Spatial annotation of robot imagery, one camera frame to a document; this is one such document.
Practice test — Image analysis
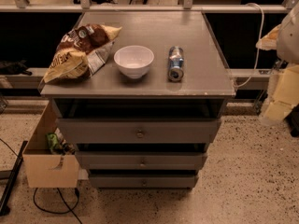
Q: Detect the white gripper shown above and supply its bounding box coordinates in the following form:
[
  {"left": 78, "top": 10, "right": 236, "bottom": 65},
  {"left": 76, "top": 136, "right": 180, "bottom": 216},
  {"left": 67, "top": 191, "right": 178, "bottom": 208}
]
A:
[{"left": 256, "top": 25, "right": 299, "bottom": 126}]

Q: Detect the grey drawer cabinet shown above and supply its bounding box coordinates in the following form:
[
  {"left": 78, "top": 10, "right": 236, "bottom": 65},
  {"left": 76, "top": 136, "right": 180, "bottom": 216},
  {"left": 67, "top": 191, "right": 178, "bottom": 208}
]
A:
[{"left": 41, "top": 11, "right": 235, "bottom": 178}]

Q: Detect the blue soda can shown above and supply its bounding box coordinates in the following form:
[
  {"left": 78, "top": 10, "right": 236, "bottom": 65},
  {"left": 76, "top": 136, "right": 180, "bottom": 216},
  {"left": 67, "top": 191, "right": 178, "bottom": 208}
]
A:
[{"left": 168, "top": 46, "right": 184, "bottom": 82}]

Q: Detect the white bowl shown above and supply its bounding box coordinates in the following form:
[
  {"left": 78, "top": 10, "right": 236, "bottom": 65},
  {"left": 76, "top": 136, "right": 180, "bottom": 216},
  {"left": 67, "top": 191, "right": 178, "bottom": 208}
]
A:
[{"left": 114, "top": 46, "right": 154, "bottom": 79}]

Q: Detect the brown yellow chip bag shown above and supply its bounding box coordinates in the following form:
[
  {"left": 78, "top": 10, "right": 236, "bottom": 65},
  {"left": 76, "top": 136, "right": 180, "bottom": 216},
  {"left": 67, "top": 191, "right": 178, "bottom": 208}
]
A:
[{"left": 43, "top": 24, "right": 121, "bottom": 83}]

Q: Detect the green snack packet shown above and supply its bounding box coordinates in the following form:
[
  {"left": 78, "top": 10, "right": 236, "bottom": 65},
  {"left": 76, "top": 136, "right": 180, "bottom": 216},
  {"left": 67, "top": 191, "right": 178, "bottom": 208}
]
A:
[{"left": 46, "top": 133, "right": 60, "bottom": 150}]

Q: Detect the cardboard box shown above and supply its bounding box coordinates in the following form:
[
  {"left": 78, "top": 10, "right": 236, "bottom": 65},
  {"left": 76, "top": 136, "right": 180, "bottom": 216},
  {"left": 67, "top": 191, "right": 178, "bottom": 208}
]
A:
[{"left": 22, "top": 104, "right": 79, "bottom": 188}]

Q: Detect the black bar on floor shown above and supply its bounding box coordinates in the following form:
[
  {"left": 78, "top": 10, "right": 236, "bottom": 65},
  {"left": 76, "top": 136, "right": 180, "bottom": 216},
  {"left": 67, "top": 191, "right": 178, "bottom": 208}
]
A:
[{"left": 0, "top": 141, "right": 27, "bottom": 217}]

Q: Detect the white cable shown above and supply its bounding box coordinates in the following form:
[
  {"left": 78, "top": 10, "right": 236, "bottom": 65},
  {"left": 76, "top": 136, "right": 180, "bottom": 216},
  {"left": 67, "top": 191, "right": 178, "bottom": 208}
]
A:
[{"left": 233, "top": 2, "right": 265, "bottom": 90}]

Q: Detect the black floor cable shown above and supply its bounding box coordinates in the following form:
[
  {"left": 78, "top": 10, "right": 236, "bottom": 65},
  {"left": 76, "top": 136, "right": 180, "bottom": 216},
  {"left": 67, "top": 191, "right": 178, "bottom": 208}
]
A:
[{"left": 32, "top": 187, "right": 83, "bottom": 224}]

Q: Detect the black object on rail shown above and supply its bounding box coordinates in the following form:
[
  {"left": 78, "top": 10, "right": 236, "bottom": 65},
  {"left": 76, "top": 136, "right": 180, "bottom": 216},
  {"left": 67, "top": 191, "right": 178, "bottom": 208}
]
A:
[{"left": 0, "top": 60, "right": 32, "bottom": 76}]

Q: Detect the metal rail frame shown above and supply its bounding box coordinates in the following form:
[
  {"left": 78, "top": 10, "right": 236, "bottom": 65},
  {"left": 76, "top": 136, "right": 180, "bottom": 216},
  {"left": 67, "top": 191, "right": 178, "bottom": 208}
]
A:
[{"left": 0, "top": 0, "right": 299, "bottom": 91}]

